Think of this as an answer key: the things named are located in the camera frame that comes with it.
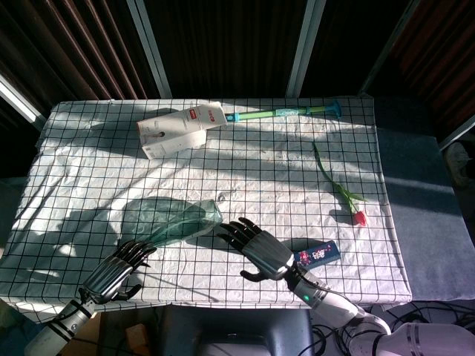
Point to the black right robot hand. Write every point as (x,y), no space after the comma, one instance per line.
(265,252)

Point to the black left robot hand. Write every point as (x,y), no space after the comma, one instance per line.
(111,274)

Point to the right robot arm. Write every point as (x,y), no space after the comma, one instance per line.
(334,302)

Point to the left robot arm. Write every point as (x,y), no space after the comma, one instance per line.
(61,326)

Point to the dark blue floral box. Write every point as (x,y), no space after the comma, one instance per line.
(319,254)

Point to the green transparent spray bottle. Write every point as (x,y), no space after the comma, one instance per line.
(193,220)

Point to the white black-grid tablecloth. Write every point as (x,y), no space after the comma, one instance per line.
(237,178)

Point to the dark grey robot torso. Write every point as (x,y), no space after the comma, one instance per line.
(237,330)

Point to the red tulip with green stem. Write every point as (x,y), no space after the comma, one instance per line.
(359,218)

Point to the green blue toy water pump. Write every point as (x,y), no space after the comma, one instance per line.
(282,112)

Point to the white cardboard carton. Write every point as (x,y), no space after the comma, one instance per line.
(174,130)

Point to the blue grey upholstered bench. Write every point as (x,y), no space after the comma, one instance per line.
(419,222)

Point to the grey shoe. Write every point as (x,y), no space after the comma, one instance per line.
(460,163)

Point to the white frame post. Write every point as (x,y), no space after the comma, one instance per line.
(306,48)
(389,44)
(150,48)

